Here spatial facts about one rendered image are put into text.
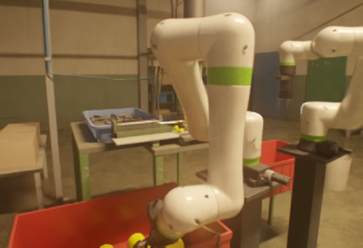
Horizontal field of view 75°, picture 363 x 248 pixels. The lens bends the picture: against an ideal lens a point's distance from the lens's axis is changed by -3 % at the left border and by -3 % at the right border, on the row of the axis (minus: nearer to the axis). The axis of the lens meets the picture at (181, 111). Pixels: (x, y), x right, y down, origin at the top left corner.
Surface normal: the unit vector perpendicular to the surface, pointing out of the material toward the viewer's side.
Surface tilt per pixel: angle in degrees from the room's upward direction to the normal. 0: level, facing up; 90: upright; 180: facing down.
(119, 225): 90
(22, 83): 90
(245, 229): 90
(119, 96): 90
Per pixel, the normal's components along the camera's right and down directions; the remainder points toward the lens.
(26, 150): 0.46, 0.14
